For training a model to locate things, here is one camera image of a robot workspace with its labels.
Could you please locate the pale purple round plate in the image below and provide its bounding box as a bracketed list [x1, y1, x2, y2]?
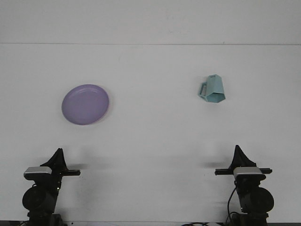
[61, 84, 110, 126]

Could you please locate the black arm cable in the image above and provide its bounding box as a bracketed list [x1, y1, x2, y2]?
[225, 186, 239, 223]

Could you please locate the pale blue faceted cup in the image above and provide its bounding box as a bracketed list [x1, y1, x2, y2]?
[197, 74, 227, 103]

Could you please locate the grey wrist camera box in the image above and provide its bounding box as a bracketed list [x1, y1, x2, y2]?
[232, 166, 264, 181]
[23, 166, 53, 181]

